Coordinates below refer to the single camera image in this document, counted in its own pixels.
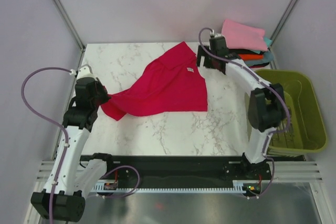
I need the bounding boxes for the magenta t shirt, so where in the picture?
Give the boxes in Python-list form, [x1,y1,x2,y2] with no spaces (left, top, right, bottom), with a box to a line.
[101,42,208,121]

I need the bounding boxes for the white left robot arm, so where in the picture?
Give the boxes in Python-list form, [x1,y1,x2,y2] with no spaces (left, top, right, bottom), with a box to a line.
[30,74,115,223]

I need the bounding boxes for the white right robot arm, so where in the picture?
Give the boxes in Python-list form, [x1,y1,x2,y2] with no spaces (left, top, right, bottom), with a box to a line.
[197,32,290,179]

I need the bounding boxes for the folded black t shirt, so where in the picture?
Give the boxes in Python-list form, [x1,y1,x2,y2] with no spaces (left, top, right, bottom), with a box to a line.
[229,49,262,55]

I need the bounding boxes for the folded pink t shirt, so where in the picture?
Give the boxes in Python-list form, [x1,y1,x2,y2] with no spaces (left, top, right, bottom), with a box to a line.
[222,19,268,51]

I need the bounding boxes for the folded orange t shirt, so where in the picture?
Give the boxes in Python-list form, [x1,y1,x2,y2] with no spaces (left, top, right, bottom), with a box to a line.
[238,54,264,61]

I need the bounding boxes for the folded dark red t shirt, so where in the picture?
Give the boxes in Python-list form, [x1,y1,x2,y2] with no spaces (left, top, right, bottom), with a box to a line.
[250,62,270,69]

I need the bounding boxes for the folded teal t shirt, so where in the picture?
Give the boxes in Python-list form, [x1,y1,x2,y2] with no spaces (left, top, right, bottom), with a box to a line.
[264,37,272,51]

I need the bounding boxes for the folded grey blue t shirt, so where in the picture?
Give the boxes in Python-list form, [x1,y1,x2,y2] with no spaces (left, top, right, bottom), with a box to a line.
[245,51,274,67]

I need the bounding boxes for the olive green plastic basket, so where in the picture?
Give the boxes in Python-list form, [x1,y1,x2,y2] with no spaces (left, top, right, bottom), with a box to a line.
[256,69,328,157]

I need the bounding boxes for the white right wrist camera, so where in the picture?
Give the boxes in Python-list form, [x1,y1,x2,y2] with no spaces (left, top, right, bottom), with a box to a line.
[209,30,224,39]

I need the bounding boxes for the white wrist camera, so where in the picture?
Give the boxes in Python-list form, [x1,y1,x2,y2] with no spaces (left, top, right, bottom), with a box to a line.
[70,65,94,79]
[209,30,224,39]

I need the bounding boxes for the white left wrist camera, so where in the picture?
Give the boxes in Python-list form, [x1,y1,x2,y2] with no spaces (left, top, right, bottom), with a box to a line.
[70,65,94,79]

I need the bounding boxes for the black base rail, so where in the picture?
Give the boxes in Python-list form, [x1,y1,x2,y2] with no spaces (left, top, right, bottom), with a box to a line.
[78,154,272,189]

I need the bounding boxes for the white slotted cable duct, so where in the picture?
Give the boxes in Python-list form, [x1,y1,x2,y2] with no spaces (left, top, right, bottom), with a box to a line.
[90,180,260,194]

